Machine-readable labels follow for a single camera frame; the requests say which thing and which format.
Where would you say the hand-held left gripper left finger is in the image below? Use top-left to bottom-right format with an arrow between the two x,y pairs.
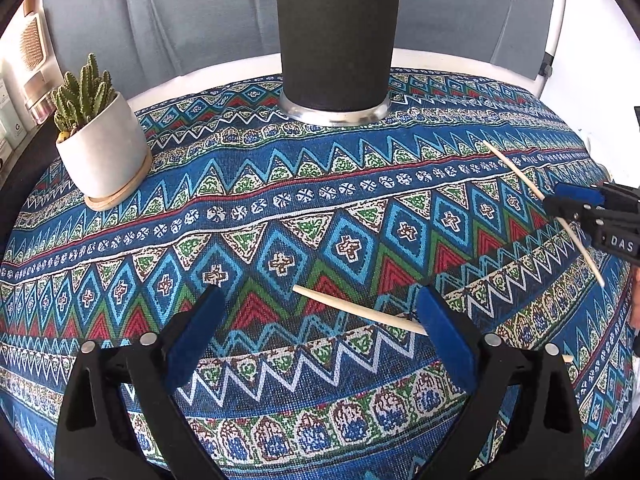
55,285 -> 236,480

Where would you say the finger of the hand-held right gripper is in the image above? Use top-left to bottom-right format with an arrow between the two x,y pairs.
542,197 -> 640,232
552,182 -> 640,208

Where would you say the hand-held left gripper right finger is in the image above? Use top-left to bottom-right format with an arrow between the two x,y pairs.
417,285 -> 586,480

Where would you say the single wooden chopstick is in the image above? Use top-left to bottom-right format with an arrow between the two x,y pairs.
292,284 -> 575,364
482,141 -> 606,289

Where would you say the black metal tumbler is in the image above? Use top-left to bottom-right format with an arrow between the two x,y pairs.
275,0 -> 403,127

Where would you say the round wooden saucer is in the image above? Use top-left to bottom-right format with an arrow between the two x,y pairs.
85,152 -> 153,212

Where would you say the patterned blue tablecloth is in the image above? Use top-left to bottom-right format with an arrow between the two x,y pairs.
0,67 -> 637,480

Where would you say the white ceramic plant pot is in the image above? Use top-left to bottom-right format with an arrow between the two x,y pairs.
56,92 -> 152,200

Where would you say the green cactus plant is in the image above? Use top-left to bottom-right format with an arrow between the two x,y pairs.
51,52 -> 117,133

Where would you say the white box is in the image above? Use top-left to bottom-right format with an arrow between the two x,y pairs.
0,77 -> 27,156

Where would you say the grey upholstered sofa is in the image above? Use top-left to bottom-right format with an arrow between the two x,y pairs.
40,0 -> 568,101

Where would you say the wooden hairbrush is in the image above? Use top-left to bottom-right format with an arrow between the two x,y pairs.
22,14 -> 44,71

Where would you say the white chair frame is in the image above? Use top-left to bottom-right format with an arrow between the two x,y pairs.
530,0 -> 572,98

